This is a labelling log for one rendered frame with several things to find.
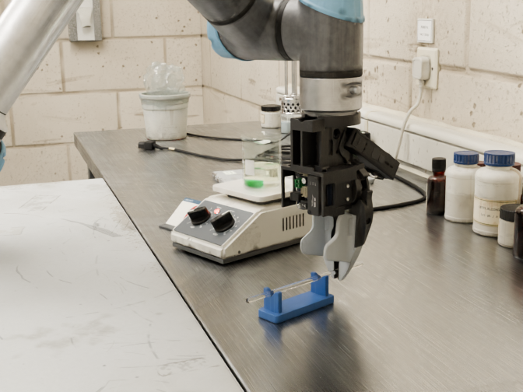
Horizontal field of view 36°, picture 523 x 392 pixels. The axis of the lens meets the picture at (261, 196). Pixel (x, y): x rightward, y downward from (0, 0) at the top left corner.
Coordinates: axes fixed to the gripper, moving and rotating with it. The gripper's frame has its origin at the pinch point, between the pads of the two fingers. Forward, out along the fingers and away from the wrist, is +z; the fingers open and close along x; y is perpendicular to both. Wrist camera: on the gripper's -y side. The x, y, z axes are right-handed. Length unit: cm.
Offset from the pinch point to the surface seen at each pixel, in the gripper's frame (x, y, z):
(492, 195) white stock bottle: -0.6, -35.3, -3.3
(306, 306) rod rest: 1.6, 8.1, 2.6
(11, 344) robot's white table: -14.8, 37.8, 3.5
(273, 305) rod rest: 0.4, 12.3, 1.6
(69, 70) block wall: -249, -103, -7
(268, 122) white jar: -110, -90, 1
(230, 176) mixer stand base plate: -62, -34, 2
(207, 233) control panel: -24.3, 2.3, -0.2
